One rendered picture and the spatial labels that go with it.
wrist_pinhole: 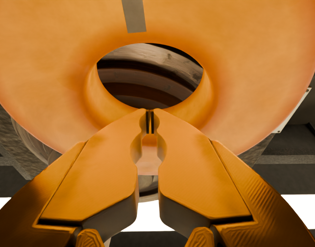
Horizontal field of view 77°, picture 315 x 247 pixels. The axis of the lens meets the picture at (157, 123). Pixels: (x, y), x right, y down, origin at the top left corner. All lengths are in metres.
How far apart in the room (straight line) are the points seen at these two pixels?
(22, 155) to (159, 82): 0.69
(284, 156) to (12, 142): 5.92
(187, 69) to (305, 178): 9.40
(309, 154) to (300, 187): 2.95
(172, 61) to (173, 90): 0.05
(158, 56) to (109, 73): 0.08
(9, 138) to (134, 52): 0.62
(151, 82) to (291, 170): 9.33
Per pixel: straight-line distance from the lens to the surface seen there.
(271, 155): 5.96
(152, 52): 0.31
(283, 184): 9.04
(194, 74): 0.34
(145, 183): 0.42
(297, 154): 6.34
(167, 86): 0.32
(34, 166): 0.96
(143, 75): 0.31
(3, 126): 0.79
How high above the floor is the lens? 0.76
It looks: 47 degrees up
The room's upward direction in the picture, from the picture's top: 179 degrees counter-clockwise
